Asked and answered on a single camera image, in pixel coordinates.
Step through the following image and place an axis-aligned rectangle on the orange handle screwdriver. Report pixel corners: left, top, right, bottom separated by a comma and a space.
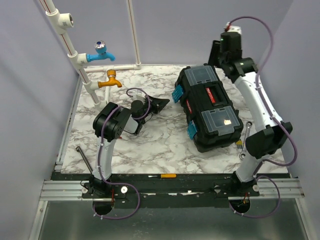
148, 173, 177, 179

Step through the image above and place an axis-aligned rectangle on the black plastic toolbox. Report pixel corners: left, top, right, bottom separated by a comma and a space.
171, 64, 244, 153

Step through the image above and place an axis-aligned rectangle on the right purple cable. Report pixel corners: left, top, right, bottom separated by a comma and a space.
224, 16, 299, 218

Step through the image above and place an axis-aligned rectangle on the white PVC pipe frame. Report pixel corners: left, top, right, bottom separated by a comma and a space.
39, 0, 142, 111

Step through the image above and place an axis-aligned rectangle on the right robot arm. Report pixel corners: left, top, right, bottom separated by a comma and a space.
208, 30, 293, 196

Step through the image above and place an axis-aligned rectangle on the purple cable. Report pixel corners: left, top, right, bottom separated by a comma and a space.
93, 87, 151, 221
224, 16, 299, 218

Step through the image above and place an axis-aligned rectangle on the silver ratchet wrench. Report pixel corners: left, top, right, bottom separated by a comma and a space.
239, 121, 253, 161

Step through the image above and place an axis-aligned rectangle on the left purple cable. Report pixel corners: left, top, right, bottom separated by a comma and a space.
93, 87, 151, 221

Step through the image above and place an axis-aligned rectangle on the aluminium extrusion rail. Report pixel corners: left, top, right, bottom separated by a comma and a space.
39, 180, 88, 201

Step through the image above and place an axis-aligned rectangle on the orange water tap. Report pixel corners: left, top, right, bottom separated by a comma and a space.
98, 69, 122, 88

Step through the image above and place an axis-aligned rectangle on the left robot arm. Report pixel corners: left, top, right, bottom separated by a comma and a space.
89, 95, 170, 198

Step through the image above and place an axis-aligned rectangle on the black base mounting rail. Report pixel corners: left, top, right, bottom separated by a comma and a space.
50, 173, 295, 214

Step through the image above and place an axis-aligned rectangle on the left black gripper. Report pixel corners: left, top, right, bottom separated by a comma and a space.
139, 95, 169, 122

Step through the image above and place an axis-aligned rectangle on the blue water tap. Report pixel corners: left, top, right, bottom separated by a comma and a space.
86, 40, 116, 63

